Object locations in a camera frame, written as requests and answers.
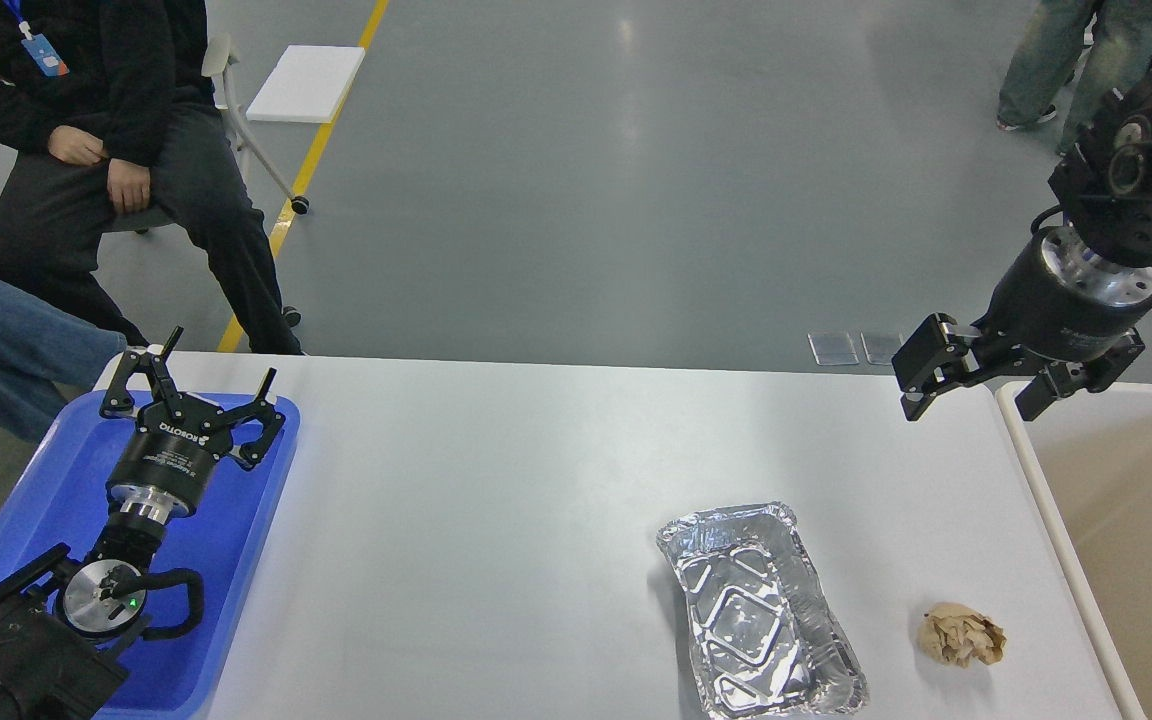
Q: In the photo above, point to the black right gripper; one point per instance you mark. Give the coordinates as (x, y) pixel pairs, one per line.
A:
(1060, 300)

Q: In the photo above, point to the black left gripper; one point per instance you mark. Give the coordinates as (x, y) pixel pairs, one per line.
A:
(168, 456)

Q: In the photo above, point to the aluminium foil tray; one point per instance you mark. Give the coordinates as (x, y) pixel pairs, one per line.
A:
(764, 643)

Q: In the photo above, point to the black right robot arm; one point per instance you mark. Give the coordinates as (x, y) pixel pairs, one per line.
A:
(1103, 187)

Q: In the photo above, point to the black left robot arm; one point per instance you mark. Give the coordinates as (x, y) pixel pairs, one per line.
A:
(126, 549)

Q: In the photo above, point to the right metal floor plate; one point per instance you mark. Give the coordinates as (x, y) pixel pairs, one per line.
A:
(880, 347)

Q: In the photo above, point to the metal floor plate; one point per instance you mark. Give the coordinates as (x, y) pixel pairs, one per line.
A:
(880, 347)
(833, 348)

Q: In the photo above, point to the beige plastic bin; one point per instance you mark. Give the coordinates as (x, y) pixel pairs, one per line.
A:
(1088, 461)

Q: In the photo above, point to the blue plastic tray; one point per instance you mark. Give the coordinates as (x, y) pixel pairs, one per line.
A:
(61, 498)

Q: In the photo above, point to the person in blue jeans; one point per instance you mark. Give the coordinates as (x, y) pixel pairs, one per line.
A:
(41, 349)

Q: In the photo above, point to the left metal floor plate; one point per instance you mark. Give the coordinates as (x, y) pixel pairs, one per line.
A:
(833, 348)

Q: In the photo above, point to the crumpled brown paper ball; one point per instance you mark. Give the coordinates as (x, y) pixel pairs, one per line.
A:
(953, 634)

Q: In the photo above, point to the seated person in black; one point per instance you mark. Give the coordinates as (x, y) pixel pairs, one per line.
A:
(132, 126)

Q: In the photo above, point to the standing person in jeans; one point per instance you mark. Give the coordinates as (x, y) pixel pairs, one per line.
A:
(1114, 38)

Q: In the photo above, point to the chair with white tablet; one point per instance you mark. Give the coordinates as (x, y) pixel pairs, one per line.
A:
(307, 85)

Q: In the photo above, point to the blue lanyard badge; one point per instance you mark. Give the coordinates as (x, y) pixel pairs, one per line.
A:
(38, 48)

